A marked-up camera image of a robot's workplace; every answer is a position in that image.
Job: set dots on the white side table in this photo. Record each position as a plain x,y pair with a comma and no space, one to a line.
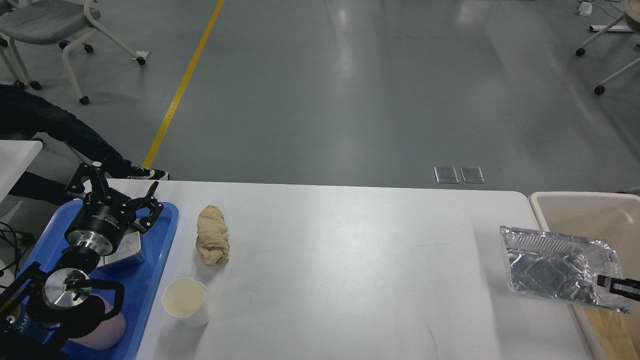
15,157

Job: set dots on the pink plastic mug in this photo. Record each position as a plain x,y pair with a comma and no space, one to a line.
107,330

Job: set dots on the seated person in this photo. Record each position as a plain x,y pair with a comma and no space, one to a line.
23,111

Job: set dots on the rectangular steel container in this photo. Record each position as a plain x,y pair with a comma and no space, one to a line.
130,253

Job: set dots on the right floor socket plate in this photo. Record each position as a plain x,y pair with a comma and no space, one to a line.
472,174

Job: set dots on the grey office chair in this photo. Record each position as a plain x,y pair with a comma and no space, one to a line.
46,22

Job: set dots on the dark blue HOME mug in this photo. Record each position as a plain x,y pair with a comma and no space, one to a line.
20,320

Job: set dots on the beige cloth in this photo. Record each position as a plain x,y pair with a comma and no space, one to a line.
212,240

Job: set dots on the left floor socket plate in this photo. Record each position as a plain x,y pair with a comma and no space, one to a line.
446,175

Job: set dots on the aluminium foil tray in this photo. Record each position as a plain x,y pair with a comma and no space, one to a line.
562,267

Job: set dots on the floor socket plate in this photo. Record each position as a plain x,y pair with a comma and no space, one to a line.
446,175
472,174

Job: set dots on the white floor power adapter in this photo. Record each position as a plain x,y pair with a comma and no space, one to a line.
585,8

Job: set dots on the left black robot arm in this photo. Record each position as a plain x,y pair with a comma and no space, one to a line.
42,310

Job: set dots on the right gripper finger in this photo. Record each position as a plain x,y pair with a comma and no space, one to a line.
627,287

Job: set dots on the left black cylindrical gripper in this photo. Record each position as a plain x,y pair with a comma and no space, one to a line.
103,220

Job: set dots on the cream white cup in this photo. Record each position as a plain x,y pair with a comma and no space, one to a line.
186,299

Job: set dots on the beige plastic bin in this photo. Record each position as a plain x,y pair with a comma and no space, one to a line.
614,217

